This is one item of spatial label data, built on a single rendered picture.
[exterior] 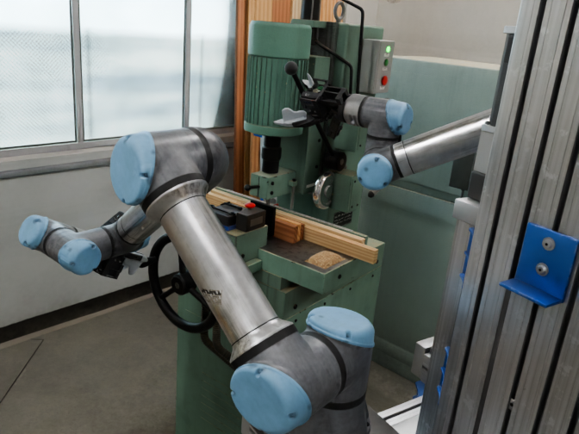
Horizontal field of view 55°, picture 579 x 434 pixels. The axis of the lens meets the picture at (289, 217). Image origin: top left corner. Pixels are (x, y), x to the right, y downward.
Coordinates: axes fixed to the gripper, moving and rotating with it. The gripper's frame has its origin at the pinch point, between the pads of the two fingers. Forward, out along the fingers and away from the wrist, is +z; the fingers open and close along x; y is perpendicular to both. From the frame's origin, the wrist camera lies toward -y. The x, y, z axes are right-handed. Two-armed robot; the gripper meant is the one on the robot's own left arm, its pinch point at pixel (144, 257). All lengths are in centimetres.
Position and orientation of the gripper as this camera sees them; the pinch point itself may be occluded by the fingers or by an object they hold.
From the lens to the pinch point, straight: 157.0
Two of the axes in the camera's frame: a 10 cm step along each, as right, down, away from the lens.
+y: -4.2, 9.0, -0.6
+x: 7.6, 3.2, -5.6
